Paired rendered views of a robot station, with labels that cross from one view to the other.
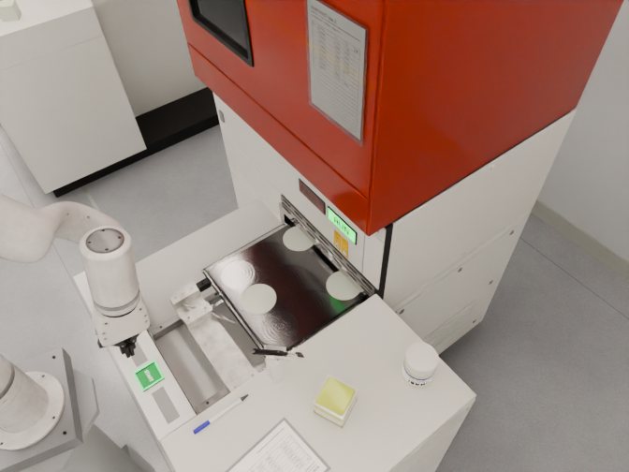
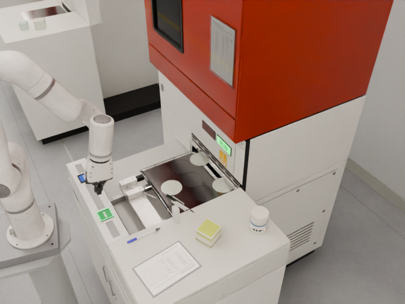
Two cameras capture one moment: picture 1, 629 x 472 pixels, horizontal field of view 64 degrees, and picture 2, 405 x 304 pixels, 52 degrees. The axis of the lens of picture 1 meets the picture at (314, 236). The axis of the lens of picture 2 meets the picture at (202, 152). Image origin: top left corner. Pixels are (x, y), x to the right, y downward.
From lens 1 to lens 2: 0.63 m
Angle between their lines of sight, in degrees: 11
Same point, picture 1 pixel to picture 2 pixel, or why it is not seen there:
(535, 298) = (362, 237)
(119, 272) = (106, 136)
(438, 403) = (267, 242)
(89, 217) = (94, 110)
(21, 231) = (70, 104)
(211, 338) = (141, 205)
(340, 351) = (215, 213)
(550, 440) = not seen: outside the picture
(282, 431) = (176, 247)
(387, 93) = (244, 61)
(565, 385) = (376, 294)
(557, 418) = not seen: outside the picture
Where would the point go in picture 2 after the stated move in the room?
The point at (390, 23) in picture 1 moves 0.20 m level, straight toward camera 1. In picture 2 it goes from (245, 28) to (234, 55)
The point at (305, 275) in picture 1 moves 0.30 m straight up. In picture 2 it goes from (200, 178) to (200, 127)
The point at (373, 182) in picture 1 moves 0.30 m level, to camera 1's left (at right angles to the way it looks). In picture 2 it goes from (237, 109) to (158, 106)
